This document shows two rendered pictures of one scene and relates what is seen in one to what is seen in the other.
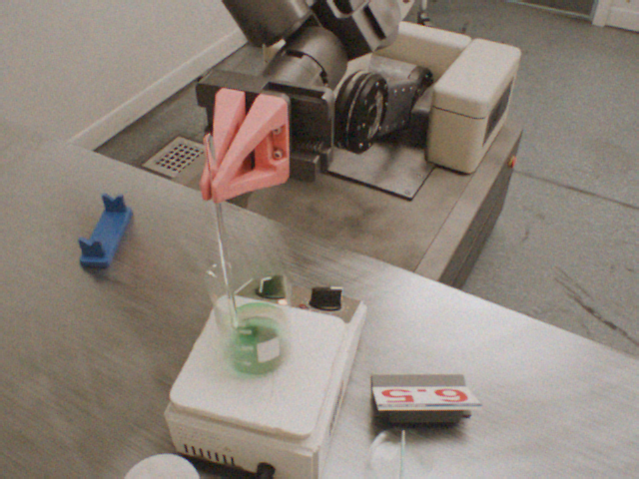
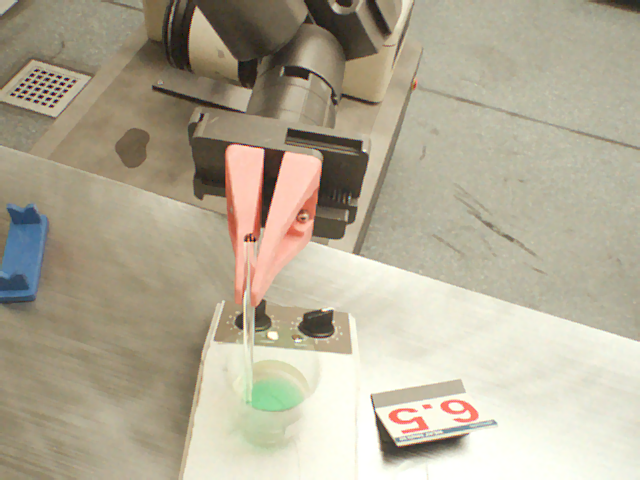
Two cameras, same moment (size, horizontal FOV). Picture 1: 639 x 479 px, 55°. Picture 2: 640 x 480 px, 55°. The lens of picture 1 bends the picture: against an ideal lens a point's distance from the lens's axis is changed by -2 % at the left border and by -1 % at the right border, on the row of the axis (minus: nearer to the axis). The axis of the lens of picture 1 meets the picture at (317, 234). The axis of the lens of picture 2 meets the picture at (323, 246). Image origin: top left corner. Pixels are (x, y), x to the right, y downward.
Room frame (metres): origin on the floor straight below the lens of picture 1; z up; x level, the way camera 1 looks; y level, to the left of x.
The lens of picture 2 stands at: (0.15, 0.09, 1.27)
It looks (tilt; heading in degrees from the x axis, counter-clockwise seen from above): 53 degrees down; 339
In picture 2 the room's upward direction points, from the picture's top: 10 degrees clockwise
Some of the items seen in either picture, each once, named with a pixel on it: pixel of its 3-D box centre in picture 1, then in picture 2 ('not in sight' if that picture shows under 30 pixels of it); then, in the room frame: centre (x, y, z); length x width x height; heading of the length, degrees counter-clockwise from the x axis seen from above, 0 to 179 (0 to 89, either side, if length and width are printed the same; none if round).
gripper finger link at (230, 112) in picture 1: (253, 157); (281, 231); (0.35, 0.04, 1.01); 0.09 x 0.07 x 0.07; 160
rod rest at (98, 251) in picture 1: (104, 227); (19, 248); (0.55, 0.25, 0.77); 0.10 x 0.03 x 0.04; 175
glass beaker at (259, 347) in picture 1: (251, 319); (267, 389); (0.32, 0.05, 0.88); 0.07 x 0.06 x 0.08; 68
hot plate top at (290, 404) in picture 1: (262, 360); (275, 423); (0.31, 0.05, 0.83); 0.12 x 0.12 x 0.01; 75
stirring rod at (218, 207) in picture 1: (224, 251); (248, 340); (0.32, 0.07, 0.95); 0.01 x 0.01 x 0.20; 76
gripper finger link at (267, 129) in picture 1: (227, 152); (245, 225); (0.36, 0.06, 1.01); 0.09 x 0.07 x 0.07; 160
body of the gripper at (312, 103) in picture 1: (279, 105); (285, 141); (0.42, 0.03, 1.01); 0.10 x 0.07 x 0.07; 70
